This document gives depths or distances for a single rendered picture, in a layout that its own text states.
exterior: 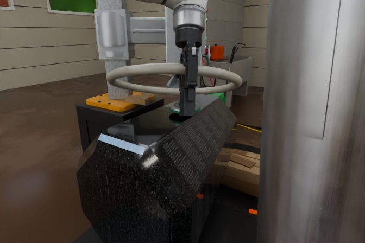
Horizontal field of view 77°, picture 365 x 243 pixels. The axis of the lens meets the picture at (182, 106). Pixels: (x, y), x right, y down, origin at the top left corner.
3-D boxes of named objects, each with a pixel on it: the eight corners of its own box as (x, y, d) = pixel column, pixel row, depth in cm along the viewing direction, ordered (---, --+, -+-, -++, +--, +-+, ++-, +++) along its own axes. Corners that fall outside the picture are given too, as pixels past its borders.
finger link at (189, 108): (194, 89, 62) (195, 89, 61) (194, 115, 61) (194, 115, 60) (183, 89, 61) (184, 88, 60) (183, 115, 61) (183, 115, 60)
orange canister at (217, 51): (207, 61, 457) (208, 44, 446) (218, 58, 497) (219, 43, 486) (218, 62, 445) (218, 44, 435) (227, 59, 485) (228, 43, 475)
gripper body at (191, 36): (206, 27, 61) (205, 62, 61) (197, 38, 70) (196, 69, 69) (178, 24, 60) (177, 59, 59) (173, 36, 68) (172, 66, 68)
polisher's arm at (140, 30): (90, 46, 192) (87, 14, 184) (103, 44, 224) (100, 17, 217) (180, 46, 193) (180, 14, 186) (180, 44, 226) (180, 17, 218)
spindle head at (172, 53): (172, 67, 177) (171, 4, 163) (201, 67, 176) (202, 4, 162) (165, 76, 143) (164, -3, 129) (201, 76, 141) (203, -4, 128)
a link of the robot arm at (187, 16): (200, 20, 70) (200, 40, 70) (170, 17, 69) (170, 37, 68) (209, 6, 62) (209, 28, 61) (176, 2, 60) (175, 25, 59)
